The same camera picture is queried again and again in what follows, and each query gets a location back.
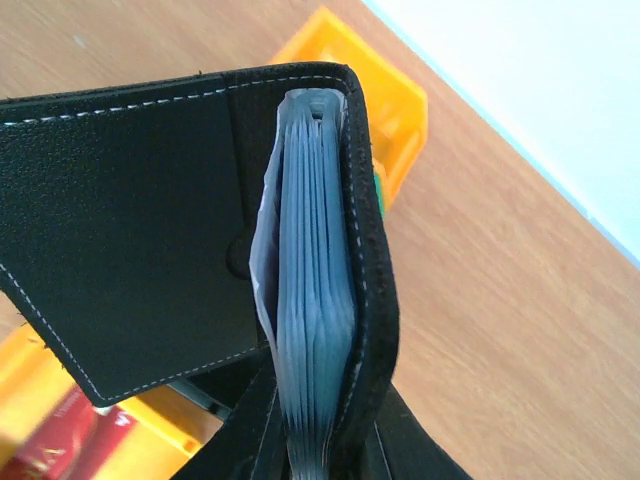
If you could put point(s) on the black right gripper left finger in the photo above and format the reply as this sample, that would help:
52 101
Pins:
250 444

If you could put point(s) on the near yellow plastic bin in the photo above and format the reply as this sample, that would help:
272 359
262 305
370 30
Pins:
170 430

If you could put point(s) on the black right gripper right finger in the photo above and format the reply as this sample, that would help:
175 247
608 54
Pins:
400 448

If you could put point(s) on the green plastic bin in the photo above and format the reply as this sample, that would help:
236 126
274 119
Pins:
381 192

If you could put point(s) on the far yellow plastic bin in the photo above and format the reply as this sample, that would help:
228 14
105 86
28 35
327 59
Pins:
397 107

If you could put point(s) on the yellow plastic bin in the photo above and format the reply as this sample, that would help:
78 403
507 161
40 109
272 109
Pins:
397 107
170 430

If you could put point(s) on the red card in bin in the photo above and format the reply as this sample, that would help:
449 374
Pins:
73 442

